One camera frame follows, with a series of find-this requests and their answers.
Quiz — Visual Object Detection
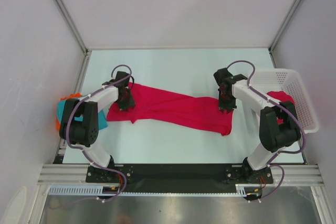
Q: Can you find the red t shirt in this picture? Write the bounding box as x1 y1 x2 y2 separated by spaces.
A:
267 90 296 125
107 83 233 136

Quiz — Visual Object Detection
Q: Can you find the white plastic perforated basket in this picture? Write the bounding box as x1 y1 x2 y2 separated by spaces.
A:
250 68 319 134

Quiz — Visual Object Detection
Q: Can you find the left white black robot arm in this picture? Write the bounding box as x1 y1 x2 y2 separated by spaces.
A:
59 71 135 182

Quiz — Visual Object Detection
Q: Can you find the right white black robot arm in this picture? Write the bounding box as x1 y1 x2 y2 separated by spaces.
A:
214 68 301 183

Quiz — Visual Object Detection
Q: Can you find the folded teal t shirt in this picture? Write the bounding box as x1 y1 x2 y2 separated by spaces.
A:
56 100 108 131

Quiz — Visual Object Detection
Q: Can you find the folded orange t shirt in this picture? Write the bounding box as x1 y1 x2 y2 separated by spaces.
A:
56 92 82 131

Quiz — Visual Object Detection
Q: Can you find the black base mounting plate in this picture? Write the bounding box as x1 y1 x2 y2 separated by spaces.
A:
86 163 274 194

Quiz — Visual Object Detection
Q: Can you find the white slotted cable duct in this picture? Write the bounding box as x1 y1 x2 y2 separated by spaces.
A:
48 185 260 197

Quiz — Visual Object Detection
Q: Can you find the aluminium frame rail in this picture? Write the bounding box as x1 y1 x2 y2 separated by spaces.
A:
37 164 324 187

